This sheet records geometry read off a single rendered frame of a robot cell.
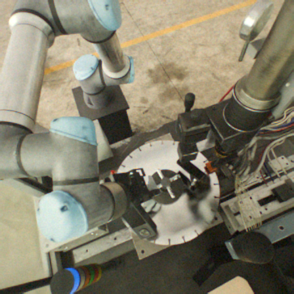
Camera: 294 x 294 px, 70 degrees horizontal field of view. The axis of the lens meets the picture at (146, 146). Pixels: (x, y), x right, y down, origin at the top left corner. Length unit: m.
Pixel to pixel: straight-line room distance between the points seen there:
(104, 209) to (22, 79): 0.29
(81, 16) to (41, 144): 0.34
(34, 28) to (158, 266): 0.79
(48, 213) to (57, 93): 2.07
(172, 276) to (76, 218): 0.58
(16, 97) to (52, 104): 1.85
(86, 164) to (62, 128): 0.07
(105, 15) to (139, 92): 1.57
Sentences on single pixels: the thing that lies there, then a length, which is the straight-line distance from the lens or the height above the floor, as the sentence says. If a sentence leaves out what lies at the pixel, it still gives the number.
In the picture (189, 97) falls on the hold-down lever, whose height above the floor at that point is 1.28.
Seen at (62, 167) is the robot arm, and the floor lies 1.30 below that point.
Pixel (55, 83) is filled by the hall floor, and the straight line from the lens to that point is 2.48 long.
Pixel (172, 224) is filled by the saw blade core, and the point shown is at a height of 0.95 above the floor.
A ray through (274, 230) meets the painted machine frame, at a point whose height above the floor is 1.05.
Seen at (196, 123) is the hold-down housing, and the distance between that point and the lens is 0.41.
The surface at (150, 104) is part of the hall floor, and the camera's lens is 2.01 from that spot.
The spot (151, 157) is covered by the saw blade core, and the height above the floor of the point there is 0.95.
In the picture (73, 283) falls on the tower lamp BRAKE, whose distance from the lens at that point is 0.47.
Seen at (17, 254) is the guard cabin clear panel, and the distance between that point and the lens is 0.75.
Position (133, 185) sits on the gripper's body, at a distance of 0.50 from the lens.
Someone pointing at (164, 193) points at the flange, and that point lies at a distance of 0.65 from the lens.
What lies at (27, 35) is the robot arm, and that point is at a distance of 0.56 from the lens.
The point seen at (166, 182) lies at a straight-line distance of 0.62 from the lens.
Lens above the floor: 1.60
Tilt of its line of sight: 64 degrees down
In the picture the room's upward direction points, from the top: 10 degrees counter-clockwise
